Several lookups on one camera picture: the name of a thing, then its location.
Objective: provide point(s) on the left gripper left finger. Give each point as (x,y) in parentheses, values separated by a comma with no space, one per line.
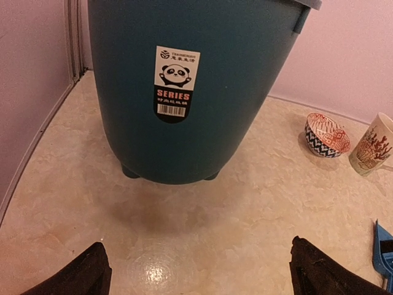
(89,273)

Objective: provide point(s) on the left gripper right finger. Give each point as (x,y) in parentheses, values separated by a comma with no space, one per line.
(314,272)

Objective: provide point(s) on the blue plastic dustpan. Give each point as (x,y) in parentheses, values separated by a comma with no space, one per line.
(382,254)

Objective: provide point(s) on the patterned red ceramic bowl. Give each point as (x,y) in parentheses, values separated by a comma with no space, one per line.
(324,137)

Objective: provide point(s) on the cream ceramic mug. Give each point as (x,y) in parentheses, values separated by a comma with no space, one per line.
(374,148)

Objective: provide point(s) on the teal plastic waste bin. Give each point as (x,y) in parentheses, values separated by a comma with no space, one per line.
(180,82)

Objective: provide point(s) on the left aluminium frame post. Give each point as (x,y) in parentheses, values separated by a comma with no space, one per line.
(74,40)

